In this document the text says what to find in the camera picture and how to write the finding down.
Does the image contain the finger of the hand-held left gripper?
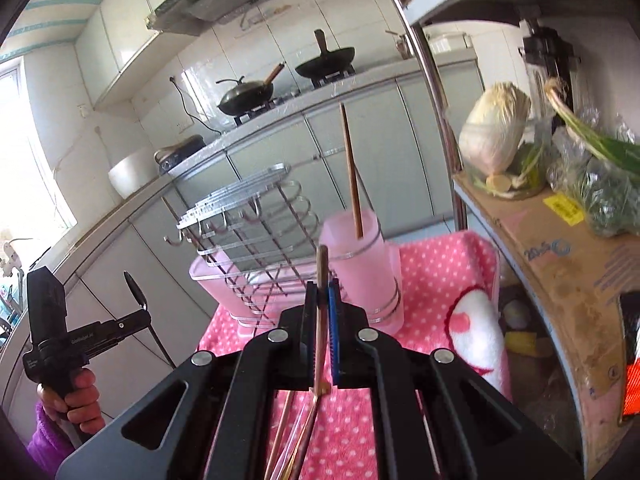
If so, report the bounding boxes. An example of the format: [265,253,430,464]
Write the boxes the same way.
[102,309,152,340]

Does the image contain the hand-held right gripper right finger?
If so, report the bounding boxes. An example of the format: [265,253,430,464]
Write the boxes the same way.
[326,279,586,480]

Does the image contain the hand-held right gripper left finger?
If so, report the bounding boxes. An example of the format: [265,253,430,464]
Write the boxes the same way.
[56,281,331,480]

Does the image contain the black spoon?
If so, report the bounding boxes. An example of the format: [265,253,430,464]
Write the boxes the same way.
[122,271,177,370]

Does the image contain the wooden chopstick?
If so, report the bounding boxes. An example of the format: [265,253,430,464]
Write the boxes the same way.
[263,391,296,480]
[290,394,321,480]
[310,245,332,398]
[340,103,364,239]

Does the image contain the pink utensil holder wire rack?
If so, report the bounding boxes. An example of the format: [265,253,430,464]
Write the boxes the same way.
[162,146,405,337]

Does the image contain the person's left forearm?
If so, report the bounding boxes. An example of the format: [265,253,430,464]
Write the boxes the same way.
[27,402,83,476]

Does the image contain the person's left hand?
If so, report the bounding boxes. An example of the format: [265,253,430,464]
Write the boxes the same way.
[39,367,103,428]

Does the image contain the pink polka-dot towel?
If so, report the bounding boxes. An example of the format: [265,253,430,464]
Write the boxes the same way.
[197,230,513,480]

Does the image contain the white basin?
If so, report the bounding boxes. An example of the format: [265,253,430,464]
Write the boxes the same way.
[108,147,163,200]

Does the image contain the window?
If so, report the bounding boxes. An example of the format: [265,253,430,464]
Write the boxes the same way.
[0,57,78,246]

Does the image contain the electric cooker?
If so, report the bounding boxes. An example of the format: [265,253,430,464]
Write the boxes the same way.
[154,134,206,171]

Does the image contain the white round object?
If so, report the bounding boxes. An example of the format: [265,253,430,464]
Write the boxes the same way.
[502,301,531,328]

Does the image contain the grey kitchen base cabinets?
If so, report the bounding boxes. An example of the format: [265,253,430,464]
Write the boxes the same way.
[0,57,486,431]

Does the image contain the yellow sponge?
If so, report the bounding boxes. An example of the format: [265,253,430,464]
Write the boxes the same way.
[505,331,538,358]

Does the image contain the gas stove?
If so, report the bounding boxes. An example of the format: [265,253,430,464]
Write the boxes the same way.
[232,72,361,126]

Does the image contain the black wok with lid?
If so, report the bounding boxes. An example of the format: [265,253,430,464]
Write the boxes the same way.
[216,62,287,117]

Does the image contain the brown cardboard shelf liner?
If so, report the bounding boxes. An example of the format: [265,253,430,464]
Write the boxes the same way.
[452,172,640,461]

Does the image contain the black frying pan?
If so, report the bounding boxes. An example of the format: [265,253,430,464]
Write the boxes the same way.
[294,29,357,80]

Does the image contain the napa cabbage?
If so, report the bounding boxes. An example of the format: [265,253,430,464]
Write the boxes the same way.
[458,82,532,176]

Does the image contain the metal storage shelf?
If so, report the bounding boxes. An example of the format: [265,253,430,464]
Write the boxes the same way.
[370,0,640,480]

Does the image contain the clear plastic container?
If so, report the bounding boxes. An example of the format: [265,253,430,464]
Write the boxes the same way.
[465,110,556,198]

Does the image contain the metal kettle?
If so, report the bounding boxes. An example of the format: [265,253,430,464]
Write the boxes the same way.
[385,30,416,60]

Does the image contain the white storage box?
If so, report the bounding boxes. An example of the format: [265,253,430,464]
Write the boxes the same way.
[427,34,473,55]

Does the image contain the orange and black object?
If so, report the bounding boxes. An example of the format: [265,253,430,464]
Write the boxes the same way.
[619,292,640,418]

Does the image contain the plastic bag of greens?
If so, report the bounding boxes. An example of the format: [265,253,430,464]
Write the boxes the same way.
[547,110,640,238]

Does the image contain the green onions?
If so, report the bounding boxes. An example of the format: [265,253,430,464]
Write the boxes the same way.
[544,77,640,181]

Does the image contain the black blender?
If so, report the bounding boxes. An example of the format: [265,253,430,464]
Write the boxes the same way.
[517,20,583,116]

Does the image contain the black power cable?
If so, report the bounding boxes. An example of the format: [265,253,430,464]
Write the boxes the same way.
[169,76,223,137]

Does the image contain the wall cabinets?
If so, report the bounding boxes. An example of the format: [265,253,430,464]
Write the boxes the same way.
[75,0,166,111]

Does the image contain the wall-mounted wire rack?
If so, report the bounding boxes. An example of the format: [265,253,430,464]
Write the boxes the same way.
[239,2,293,28]

